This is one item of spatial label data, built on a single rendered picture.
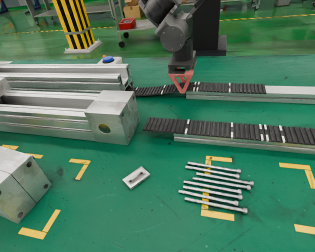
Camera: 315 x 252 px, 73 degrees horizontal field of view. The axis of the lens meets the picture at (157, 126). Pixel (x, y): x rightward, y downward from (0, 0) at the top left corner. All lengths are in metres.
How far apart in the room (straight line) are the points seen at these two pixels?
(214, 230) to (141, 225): 0.12
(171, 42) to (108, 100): 0.20
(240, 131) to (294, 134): 0.11
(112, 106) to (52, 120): 0.17
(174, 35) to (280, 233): 0.42
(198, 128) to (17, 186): 0.38
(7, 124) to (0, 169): 0.28
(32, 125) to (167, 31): 0.44
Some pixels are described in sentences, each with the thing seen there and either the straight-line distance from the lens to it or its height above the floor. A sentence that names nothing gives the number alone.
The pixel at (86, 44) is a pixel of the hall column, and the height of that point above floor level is 0.10.
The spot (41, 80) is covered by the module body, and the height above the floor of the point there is 0.85.
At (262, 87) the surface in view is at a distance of 0.67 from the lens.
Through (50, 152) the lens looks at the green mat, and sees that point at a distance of 0.61.
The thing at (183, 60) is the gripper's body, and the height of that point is 0.91.
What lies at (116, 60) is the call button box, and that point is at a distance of 0.86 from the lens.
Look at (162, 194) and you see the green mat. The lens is 0.43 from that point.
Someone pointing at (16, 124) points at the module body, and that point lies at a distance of 0.72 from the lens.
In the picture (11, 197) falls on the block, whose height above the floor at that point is 0.84.
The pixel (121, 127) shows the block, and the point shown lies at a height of 0.84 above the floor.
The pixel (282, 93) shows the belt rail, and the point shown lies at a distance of 0.66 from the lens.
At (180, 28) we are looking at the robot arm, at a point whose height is 1.01.
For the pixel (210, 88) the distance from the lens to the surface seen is 0.65.
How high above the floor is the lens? 1.14
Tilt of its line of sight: 39 degrees down
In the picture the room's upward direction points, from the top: 9 degrees counter-clockwise
